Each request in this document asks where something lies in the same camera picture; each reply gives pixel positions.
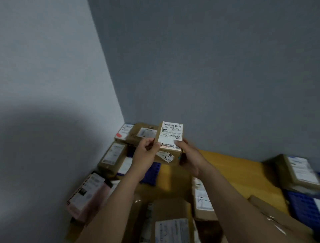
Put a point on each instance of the person's left hand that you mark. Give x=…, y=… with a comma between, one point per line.
x=143, y=157

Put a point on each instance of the person's right hand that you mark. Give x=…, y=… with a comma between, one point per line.
x=195, y=162

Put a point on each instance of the box with black KARRIE band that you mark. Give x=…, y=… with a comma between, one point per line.
x=135, y=132

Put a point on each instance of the small cardboard parcel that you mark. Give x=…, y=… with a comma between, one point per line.
x=123, y=131
x=303, y=172
x=281, y=170
x=112, y=155

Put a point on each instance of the person's left forearm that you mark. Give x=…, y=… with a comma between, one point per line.
x=112, y=210

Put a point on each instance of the person's right forearm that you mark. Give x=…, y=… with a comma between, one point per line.
x=245, y=212

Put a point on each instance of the blue plastic grid pallet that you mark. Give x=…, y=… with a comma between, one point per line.
x=152, y=172
x=305, y=210

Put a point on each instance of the white paper note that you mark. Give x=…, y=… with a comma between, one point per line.
x=125, y=165

